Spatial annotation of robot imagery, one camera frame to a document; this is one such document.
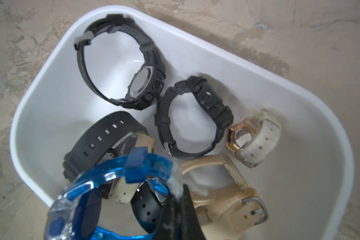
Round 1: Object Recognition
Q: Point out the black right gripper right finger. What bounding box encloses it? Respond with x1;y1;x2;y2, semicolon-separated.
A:
181;185;206;240

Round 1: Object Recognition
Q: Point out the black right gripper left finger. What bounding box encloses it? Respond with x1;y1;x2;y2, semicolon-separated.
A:
152;194;182;240

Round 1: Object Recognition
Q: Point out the small black strap watch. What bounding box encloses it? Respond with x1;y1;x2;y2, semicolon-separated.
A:
131;176;169;234

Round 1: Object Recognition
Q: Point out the beige strap triangular watch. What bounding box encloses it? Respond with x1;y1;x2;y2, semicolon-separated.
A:
190;184;269;240

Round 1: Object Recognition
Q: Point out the beige strap slim watch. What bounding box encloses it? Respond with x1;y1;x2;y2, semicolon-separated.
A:
181;154;250;207

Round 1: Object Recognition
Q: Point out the translucent blue plastic watch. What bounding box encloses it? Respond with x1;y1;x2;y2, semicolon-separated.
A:
44;153;183;240

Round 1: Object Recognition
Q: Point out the black round digital watch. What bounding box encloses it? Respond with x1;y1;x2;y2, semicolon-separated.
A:
63;111;148;182

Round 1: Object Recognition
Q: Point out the white strap rose-gold watch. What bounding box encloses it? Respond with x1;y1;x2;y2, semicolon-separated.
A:
226;110;282;168

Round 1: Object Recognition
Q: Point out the black rugged sports watch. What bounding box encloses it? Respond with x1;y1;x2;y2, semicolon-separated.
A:
155;76;234;160

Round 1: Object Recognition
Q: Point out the black chunky digital watch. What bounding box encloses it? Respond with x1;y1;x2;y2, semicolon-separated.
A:
74;14;166;111

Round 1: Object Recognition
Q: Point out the white plastic storage box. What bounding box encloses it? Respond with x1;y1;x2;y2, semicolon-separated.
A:
10;6;355;240

